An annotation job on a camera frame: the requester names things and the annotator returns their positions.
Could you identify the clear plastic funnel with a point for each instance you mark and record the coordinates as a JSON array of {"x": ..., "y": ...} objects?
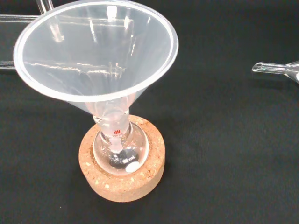
[{"x": 93, "y": 58}]

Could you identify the clear acrylic funnel stand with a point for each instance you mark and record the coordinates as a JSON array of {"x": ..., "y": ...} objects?
[{"x": 14, "y": 17}]

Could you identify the glass round-bottom flask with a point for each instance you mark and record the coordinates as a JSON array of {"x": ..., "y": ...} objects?
[{"x": 121, "y": 161}]

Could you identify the black bench cloth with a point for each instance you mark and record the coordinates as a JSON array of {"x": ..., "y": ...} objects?
[{"x": 222, "y": 140}]

